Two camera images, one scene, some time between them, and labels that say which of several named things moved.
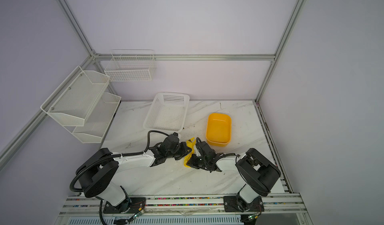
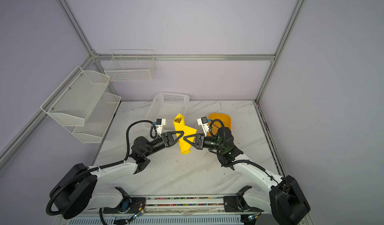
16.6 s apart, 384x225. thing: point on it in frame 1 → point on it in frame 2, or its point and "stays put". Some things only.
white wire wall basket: [131, 65] stays put
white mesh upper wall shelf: [75, 99] stays put
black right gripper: [192, 159] → [198, 137]
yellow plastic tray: [218, 130] stays put
